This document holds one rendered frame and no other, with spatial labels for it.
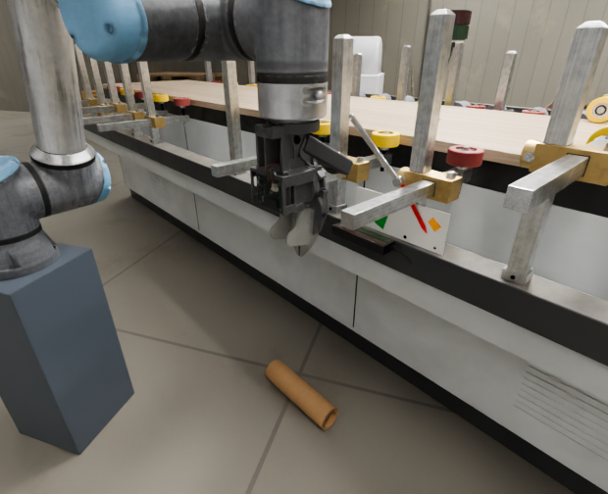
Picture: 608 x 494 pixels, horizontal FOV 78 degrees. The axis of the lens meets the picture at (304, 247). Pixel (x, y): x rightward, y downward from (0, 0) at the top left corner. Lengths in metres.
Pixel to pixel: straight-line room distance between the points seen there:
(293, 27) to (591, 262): 0.82
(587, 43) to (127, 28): 0.63
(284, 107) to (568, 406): 1.05
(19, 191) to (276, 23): 0.84
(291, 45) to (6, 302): 0.92
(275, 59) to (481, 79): 5.81
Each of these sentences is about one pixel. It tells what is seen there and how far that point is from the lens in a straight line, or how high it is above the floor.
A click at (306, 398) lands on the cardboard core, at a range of 1.36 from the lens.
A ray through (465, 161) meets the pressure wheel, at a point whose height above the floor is 0.89.
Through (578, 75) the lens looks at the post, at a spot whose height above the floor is 1.07.
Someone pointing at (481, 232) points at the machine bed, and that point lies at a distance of 1.10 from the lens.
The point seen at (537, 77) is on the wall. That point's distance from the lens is 6.34.
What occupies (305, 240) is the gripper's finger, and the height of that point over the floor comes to 0.85.
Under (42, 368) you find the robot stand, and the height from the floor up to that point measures 0.36.
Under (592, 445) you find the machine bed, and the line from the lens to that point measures 1.30.
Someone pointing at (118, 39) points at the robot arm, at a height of 1.12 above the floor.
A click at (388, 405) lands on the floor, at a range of 1.47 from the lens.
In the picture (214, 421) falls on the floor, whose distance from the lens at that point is 1.43.
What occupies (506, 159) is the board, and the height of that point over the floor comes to 0.88.
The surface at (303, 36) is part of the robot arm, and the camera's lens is 0.48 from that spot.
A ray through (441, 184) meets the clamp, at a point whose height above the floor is 0.86.
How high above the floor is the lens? 1.11
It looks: 27 degrees down
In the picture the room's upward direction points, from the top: straight up
